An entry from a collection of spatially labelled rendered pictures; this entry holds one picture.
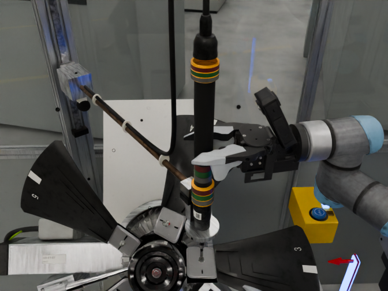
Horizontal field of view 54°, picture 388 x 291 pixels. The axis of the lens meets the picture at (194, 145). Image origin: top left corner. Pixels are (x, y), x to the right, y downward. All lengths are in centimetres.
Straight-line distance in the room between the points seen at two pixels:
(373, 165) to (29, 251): 136
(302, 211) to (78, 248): 64
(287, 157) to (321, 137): 7
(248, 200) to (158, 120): 78
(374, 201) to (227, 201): 105
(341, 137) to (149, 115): 57
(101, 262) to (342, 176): 60
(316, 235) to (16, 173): 120
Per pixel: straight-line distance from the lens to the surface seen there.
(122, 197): 109
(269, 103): 62
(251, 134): 67
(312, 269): 92
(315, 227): 118
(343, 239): 207
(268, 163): 68
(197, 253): 89
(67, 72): 118
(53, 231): 106
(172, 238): 84
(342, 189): 78
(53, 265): 104
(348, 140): 73
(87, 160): 143
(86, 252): 101
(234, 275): 86
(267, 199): 175
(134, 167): 109
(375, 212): 76
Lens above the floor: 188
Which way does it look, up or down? 35 degrees down
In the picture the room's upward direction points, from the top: straight up
